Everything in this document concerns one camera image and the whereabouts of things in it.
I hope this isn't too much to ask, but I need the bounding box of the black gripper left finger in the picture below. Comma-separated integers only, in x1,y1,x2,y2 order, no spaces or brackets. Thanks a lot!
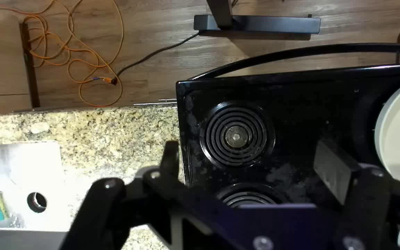
60,139,188,250

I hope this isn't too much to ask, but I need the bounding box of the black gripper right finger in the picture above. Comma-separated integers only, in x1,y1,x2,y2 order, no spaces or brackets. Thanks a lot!
313,138,400,250

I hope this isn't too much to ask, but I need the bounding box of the white sink basin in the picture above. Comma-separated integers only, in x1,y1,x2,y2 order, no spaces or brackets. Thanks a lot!
0,142,70,234

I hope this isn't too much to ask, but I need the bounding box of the black stove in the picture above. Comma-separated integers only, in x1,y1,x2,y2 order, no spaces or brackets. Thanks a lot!
177,61,400,220

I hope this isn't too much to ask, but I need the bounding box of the dark wooden strip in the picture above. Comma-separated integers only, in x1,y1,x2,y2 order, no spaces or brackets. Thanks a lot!
20,20,42,110

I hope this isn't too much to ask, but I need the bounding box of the black flat stand base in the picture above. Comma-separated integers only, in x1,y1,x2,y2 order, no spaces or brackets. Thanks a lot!
193,0,324,36

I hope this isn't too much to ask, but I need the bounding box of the orange cable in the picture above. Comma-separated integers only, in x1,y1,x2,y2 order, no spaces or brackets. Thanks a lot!
21,0,127,109

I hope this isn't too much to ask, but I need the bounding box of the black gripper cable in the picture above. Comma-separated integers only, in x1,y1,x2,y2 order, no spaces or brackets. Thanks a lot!
203,42,400,81

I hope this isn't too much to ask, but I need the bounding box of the thin black cable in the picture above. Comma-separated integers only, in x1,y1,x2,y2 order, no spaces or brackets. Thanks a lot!
115,29,203,78

